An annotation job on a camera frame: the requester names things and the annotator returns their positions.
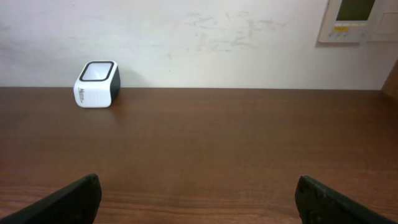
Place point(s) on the white wall switch plate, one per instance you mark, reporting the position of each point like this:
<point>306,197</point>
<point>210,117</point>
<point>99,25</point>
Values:
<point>384,27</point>

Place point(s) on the wall control panel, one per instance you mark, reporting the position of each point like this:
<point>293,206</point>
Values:
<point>348,21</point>

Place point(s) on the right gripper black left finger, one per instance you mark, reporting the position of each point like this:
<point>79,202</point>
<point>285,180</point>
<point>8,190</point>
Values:
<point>78,202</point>

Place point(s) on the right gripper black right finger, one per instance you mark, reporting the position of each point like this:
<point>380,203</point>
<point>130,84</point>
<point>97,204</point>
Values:
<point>317,203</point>

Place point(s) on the brown wooden furniture edge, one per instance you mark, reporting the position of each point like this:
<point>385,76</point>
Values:
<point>390,86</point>

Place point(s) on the white barcode scanner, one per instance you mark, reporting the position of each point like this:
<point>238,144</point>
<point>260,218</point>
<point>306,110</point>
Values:
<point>98,84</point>

